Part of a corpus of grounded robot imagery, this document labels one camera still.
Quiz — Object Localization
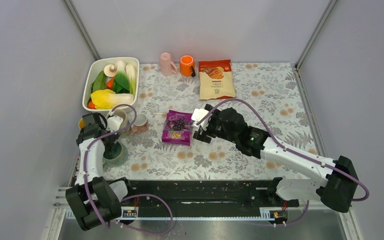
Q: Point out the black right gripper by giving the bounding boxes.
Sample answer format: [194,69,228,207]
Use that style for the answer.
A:
[193,103,238,144]

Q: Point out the green ceramic mug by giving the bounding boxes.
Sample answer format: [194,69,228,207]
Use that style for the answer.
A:
[103,142,129,168]

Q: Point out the blue butterfly mug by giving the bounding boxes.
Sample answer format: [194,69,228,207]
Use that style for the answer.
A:
[78,118,85,130]

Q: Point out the small pink cup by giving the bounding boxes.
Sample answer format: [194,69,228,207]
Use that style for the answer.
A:
[131,113,149,134]

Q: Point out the pink plastic cup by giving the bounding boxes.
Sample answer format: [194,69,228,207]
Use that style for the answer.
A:
[159,52,178,76]

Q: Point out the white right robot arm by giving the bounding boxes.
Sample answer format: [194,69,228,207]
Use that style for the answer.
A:
[191,104,359,213]

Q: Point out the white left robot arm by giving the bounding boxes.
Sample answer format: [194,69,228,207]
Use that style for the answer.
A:
[65,112,135,231]

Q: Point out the cream ceramic mug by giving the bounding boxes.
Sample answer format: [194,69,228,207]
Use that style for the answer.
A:
[114,108,132,136]

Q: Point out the orange mug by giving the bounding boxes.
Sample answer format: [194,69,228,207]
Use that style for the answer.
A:
[179,55,196,77]

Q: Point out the yellow toy vegetable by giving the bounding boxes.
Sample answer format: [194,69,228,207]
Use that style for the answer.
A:
[90,89,134,110]

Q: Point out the orange chips bag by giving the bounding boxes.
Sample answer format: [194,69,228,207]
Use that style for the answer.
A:
[198,59,237,101]

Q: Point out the floral table mat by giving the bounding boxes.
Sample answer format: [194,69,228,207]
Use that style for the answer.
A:
[103,63,318,180]

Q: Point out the purple candy bag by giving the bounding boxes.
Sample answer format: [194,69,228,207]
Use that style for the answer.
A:
[161,110,192,146]

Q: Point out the orange toy carrot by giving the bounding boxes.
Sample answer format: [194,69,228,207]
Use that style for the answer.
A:
[106,77,115,90]

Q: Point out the green toy leaf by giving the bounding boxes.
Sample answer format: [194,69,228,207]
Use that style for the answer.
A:
[91,70,107,93]

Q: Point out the white plastic tub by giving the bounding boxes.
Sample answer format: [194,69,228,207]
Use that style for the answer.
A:
[81,57,140,115]

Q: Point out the white toy cabbage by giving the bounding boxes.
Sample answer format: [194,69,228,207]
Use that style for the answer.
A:
[113,60,137,95]

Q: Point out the toy mushroom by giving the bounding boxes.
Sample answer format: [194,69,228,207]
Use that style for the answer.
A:
[103,64,117,78]

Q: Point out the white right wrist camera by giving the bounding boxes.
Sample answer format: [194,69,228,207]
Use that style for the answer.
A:
[191,108,211,131]

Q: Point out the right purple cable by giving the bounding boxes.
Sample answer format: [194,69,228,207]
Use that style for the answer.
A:
[195,97,370,227]

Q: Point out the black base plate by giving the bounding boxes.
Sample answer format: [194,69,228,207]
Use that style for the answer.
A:
[103,178,300,220]

